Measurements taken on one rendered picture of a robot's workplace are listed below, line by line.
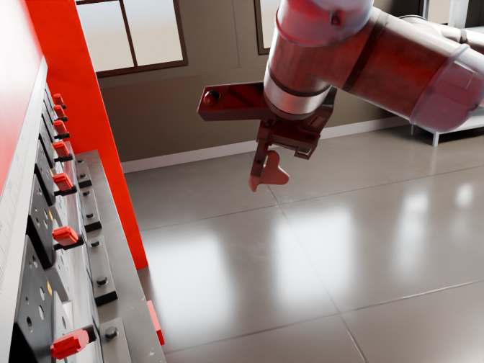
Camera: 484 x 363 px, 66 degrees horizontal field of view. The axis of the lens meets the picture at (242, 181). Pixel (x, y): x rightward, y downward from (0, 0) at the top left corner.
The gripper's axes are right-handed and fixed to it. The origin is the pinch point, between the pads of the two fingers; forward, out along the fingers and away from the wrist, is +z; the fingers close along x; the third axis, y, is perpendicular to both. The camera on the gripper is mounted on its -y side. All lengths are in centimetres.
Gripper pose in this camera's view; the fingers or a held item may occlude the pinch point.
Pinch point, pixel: (260, 149)
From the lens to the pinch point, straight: 63.7
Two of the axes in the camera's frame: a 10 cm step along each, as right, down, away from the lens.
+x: 2.5, -9.2, 3.1
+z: -0.6, 3.1, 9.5
